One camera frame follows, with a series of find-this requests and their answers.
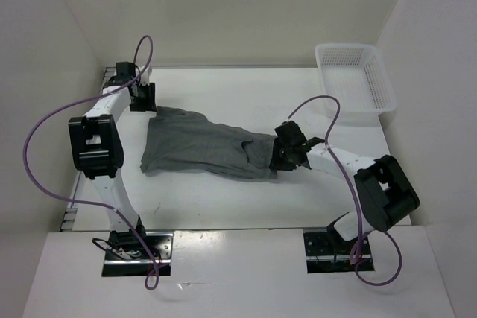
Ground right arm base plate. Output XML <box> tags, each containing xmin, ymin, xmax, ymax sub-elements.
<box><xmin>303</xmin><ymin>228</ymin><xmax>356</xmax><ymax>274</ymax></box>

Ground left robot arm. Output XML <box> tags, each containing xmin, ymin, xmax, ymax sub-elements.
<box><xmin>69</xmin><ymin>62</ymin><xmax>156</xmax><ymax>258</ymax></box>

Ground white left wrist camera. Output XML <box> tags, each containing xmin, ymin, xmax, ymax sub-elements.
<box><xmin>139</xmin><ymin>66</ymin><xmax>152</xmax><ymax>86</ymax></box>

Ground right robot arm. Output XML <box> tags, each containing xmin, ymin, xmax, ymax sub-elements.
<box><xmin>271</xmin><ymin>121</ymin><xmax>420</xmax><ymax>253</ymax></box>

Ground grey shorts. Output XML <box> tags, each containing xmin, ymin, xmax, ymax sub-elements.
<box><xmin>140</xmin><ymin>106</ymin><xmax>277</xmax><ymax>181</ymax></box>

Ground white plastic basket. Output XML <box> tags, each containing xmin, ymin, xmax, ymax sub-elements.
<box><xmin>315</xmin><ymin>43</ymin><xmax>397</xmax><ymax>125</ymax></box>

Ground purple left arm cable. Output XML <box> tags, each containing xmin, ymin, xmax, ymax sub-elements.
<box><xmin>22</xmin><ymin>35</ymin><xmax>165</xmax><ymax>291</ymax></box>

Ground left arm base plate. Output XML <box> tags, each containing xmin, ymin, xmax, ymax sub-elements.
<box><xmin>94</xmin><ymin>232</ymin><xmax>174</xmax><ymax>278</ymax></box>

